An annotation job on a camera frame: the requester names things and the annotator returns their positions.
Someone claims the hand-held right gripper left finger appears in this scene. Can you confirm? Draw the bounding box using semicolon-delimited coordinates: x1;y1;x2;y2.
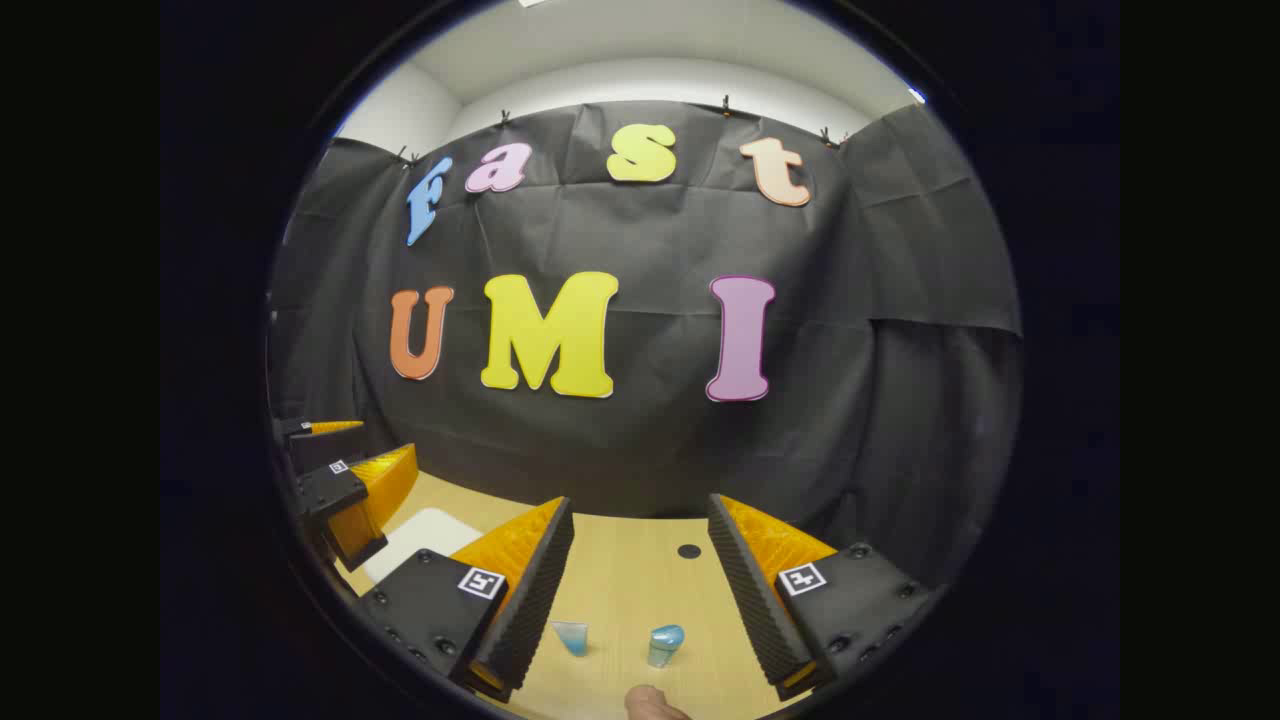
356;495;577;704

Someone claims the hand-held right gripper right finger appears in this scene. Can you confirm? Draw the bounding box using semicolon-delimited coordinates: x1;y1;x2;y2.
705;491;948;703

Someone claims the blue bottle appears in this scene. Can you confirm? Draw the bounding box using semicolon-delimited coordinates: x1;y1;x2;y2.
646;624;687;670

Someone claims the white suitcase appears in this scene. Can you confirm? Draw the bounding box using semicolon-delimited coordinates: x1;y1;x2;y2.
363;507;484;586

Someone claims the black backdrop cloth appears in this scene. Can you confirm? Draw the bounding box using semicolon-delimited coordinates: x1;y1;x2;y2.
268;98;1023;591

